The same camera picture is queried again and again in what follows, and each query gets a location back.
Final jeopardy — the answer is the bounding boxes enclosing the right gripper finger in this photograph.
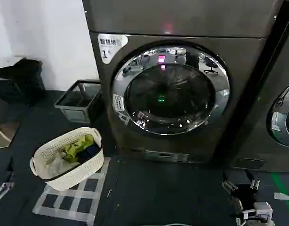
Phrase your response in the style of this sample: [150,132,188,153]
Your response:
[221,170,239,192]
[244,169,261,189]

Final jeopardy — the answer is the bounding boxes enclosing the grey dryer with black edge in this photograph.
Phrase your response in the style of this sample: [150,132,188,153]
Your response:
[230,0,289,174]

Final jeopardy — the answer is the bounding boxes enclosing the pale grey cloth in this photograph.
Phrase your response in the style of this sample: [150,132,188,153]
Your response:
[44,153,70,179]

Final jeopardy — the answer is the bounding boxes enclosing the green cloth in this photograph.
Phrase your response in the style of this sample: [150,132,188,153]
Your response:
[62,134,95,163]

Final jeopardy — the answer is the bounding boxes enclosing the chrome-rimmed round dryer door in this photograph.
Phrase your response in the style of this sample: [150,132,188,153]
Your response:
[265,81,289,148]

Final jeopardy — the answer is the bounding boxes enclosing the grey plastic crate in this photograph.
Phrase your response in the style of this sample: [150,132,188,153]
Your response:
[54,79,103,124]

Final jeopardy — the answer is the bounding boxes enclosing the white woven laundry basket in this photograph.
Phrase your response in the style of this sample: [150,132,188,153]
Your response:
[29,126,104,191]

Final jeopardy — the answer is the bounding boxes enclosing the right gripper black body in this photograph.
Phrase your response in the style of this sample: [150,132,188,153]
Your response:
[230,184,258,209]

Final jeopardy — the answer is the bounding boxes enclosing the clear tape grid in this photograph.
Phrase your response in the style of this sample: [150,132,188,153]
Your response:
[32,157,112,222]

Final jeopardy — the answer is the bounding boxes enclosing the black bin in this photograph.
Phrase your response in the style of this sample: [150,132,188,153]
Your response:
[0,58,45,102]

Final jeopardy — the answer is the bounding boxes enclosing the round glass dryer door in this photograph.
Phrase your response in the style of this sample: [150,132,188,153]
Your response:
[112,40,231,136]

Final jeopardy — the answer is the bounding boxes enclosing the dark blue cloth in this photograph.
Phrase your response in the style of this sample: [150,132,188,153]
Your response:
[77,143,100,165]

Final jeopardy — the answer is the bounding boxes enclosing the grey front-load dryer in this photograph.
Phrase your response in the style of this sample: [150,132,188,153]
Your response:
[82,0,285,164]

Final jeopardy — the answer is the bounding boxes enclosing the white dryer label sticker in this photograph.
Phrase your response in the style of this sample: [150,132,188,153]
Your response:
[97,33,128,64]

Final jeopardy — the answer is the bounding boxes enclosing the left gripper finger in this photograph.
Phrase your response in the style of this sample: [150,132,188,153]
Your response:
[0,181,15,206]

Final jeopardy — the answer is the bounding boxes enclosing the green floor tape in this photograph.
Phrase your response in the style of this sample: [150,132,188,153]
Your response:
[271,173,289,226]

